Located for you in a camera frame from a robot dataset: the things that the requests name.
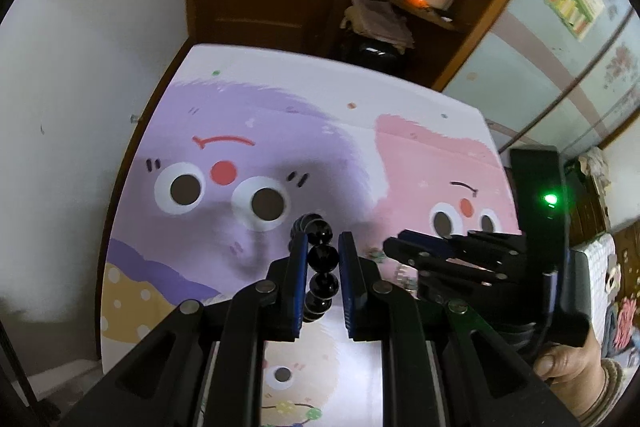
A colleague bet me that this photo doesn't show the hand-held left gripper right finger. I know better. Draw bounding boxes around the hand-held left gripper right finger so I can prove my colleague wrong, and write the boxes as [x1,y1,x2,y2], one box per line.
[337,231,571,427]

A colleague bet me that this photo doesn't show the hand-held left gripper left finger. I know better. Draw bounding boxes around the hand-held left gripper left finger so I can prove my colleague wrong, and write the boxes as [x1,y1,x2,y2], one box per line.
[60,232,311,427]

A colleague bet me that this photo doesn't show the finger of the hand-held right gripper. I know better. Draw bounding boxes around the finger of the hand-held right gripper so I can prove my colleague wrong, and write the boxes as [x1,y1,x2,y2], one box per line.
[397,229,527,264]
[382,237,531,308]

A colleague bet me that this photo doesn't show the black bead bracelet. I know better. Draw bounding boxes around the black bead bracelet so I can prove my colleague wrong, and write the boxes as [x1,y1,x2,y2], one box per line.
[289,213,337,324]

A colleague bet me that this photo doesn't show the person's right forearm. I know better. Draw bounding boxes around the person's right forearm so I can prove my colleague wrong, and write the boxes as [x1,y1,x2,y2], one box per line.
[579,357,627,427]

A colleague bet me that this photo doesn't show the person's right hand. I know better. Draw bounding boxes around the person's right hand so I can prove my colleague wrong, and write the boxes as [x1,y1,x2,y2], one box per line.
[535,323,609,419]

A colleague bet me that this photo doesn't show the dark cluttered dresser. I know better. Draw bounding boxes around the dark cluttered dresser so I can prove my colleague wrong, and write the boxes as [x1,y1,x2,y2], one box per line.
[564,147,617,249]

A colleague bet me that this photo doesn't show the plaid blanket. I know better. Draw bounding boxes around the plaid blanket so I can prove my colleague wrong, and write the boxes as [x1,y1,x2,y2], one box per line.
[571,234,619,319]

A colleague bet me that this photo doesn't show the pale blue floral wardrobe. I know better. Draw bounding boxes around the pale blue floral wardrobe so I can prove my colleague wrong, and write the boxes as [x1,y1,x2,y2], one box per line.
[442,0,640,158]

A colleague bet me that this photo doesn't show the cartoon monster printed tablecloth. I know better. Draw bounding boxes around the cartoon monster printed tablecloth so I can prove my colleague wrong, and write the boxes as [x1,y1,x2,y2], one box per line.
[100,44,524,427]

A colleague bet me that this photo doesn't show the black bag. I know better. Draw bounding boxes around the black bag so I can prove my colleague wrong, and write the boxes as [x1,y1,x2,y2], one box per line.
[345,34,406,76]

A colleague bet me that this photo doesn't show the folded beige cloth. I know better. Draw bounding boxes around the folded beige cloth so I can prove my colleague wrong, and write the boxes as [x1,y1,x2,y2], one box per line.
[340,0,416,53]

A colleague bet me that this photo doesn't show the long pearl necklace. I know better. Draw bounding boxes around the long pearl necklace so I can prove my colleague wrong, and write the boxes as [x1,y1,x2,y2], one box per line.
[395,264,419,294]

